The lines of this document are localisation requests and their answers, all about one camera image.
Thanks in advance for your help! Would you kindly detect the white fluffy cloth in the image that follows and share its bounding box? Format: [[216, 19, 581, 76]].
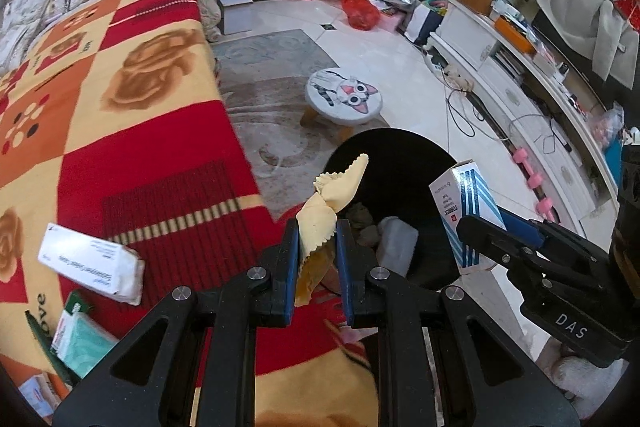
[[545, 347, 626, 408]]

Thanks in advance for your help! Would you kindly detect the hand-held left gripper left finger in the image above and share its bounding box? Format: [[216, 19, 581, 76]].
[[52, 217, 301, 427]]

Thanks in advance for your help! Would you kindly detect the pink dumbbell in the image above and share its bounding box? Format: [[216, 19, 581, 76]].
[[511, 146, 545, 190], [532, 199, 556, 223]]

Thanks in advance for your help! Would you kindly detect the teal box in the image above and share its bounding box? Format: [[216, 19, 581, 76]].
[[602, 139, 623, 168]]

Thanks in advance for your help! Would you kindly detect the cat print stool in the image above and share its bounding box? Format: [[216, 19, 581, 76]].
[[300, 69, 386, 142]]

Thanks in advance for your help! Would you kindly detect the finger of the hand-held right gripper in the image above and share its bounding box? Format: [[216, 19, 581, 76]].
[[500, 209, 612, 259], [457, 214, 547, 281]]

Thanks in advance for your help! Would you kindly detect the translucent plastic container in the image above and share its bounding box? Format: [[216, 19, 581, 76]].
[[376, 217, 420, 280]]

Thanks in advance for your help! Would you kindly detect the black television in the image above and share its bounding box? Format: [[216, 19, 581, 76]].
[[530, 0, 640, 90]]

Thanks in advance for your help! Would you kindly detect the white tv cabinet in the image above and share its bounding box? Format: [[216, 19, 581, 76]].
[[430, 0, 621, 228]]

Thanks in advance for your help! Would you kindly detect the red plastic bag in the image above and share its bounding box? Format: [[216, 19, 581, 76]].
[[341, 0, 381, 31]]

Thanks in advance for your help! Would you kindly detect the navy white bag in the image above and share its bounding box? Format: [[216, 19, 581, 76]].
[[405, 2, 446, 45]]

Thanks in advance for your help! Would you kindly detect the black trash bin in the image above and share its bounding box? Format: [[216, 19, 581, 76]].
[[320, 128, 466, 293]]

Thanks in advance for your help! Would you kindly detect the red knot wall ornament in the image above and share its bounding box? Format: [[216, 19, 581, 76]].
[[615, 0, 640, 32]]

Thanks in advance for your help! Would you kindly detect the red white small box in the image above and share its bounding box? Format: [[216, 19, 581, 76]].
[[19, 372, 71, 420]]

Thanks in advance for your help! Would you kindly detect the grey floor rug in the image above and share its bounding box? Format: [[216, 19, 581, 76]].
[[212, 29, 391, 223]]

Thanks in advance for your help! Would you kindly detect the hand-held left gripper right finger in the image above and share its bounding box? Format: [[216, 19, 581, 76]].
[[336, 218, 583, 427]]

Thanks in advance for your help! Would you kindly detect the floor cable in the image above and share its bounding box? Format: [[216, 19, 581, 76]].
[[446, 89, 506, 142]]

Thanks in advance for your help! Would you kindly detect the white power strip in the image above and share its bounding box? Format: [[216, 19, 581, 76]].
[[440, 64, 473, 92]]

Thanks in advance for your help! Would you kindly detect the red orange printed blanket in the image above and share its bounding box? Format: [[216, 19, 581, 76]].
[[0, 0, 381, 427]]

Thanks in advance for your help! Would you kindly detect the orange box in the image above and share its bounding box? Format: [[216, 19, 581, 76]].
[[494, 16, 531, 52]]

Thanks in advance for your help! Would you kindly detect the green white medicine box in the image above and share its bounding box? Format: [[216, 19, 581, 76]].
[[25, 289, 119, 388]]

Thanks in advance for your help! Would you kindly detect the yellow cleaning cloth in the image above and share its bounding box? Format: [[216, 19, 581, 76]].
[[295, 153, 370, 308]]

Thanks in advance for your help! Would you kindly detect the long white medicine box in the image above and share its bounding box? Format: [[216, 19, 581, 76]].
[[37, 223, 146, 306]]

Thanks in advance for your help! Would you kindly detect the clear bag of pink items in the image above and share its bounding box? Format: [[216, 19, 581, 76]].
[[585, 104, 626, 145]]

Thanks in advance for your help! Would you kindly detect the grey box stool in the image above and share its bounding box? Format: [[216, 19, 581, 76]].
[[215, 0, 256, 35]]

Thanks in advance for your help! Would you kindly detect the white blue striped box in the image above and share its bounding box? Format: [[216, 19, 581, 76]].
[[429, 159, 507, 275]]

